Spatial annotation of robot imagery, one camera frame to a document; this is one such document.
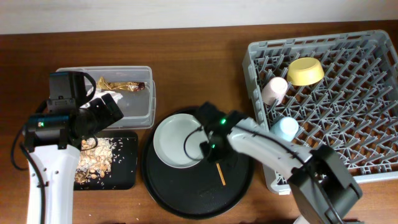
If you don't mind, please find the wooden chopstick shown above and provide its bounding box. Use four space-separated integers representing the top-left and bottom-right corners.
216 163 226 186

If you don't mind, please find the gold snack wrapper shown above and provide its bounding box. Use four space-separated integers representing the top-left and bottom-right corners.
96 77 146 92

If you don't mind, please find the light grey plate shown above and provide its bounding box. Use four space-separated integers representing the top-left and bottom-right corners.
153 113 205 169

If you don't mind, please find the food scraps and rice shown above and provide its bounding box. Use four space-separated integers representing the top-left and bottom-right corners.
75 138 124 187

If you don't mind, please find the blue plastic cup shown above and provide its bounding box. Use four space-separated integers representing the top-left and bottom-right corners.
270 117 299 142

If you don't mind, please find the pink plastic cup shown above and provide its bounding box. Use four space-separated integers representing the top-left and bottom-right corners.
261 77 289 106

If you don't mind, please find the yellow bowl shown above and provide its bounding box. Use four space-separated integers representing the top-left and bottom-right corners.
287 57 325 86

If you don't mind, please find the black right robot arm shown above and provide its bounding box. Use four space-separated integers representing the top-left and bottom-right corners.
194 102 363 223

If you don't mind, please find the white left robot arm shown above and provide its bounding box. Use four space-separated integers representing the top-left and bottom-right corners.
20 71 124 223

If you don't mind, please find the grey dishwasher rack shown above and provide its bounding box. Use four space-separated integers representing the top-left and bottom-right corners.
243 30 397 184

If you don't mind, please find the crumpled white tissue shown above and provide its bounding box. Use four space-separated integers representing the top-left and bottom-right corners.
86 86 124 103

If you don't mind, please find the clear plastic bin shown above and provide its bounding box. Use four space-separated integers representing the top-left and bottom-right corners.
58 66 156 131

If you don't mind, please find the round black serving tray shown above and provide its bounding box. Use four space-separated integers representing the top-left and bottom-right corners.
141 107 254 220

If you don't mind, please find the rectangular black tray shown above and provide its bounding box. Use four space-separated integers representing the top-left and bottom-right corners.
74 130 138 190

